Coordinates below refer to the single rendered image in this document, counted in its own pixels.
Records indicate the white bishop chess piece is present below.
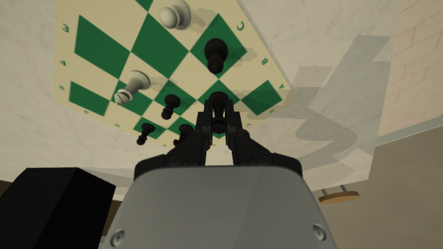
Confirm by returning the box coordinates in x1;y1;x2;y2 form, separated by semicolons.
114;71;150;106

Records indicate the white pawn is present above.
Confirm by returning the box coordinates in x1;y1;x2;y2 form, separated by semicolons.
159;0;191;30

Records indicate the green and white chessboard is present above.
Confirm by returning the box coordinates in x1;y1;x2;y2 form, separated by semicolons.
54;0;298;150

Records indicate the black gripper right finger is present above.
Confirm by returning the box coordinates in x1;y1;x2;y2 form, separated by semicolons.
225;100;303;177

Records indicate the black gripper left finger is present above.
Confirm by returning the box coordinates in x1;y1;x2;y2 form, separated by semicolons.
134;100;213;179

